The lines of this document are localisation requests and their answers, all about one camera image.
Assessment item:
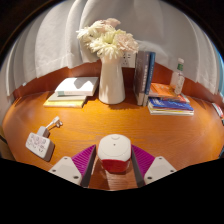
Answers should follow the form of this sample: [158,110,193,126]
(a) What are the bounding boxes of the white ceramic vase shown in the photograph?
[98,54,127,105]

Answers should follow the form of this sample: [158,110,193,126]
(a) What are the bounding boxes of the white and pink flowers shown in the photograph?
[76,17,140,61]

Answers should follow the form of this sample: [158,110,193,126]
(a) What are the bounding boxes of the white wall socket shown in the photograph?
[121,51,137,69]

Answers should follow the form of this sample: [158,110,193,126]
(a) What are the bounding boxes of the yellow flat book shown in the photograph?
[43,98,87,109]

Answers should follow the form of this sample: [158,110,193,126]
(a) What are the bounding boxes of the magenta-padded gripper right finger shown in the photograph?
[130,144,177,189]

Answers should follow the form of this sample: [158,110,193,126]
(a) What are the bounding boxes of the thin white flat book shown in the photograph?
[148,107,195,117]

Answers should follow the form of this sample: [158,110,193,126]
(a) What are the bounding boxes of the red book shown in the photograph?
[211,102,224,119]

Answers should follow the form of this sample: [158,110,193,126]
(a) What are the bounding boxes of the white curtain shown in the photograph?
[4,0,221,98]

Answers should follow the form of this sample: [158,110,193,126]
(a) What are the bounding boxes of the dark upright book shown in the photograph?
[133,50,151,106]

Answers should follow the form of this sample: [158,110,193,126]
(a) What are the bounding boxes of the white power strip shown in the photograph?
[25,132,55,163]

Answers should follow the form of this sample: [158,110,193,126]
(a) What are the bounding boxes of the orange flat book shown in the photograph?
[148,82,188,104]

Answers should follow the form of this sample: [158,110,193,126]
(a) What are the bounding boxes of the clear bottle with green label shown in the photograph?
[169,57,186,96]

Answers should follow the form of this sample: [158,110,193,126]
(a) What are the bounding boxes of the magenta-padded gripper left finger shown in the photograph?
[48,144,98,189]

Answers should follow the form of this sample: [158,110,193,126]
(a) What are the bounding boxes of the white power strip cable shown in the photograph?
[36,115,64,138]

